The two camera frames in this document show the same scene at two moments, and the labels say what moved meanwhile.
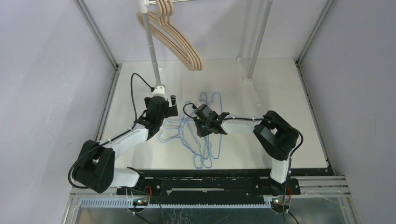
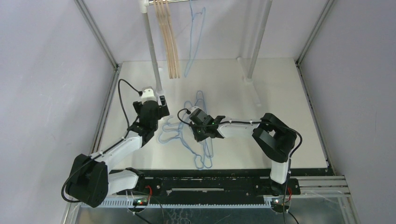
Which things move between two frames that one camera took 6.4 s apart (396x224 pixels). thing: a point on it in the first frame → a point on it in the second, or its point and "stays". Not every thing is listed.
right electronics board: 278,206 stays
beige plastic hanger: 166,6 → 170,40
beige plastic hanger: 160,22 → 166,38
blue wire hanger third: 202,157 stays
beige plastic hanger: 170,6 → 173,45
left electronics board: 142,201 stays
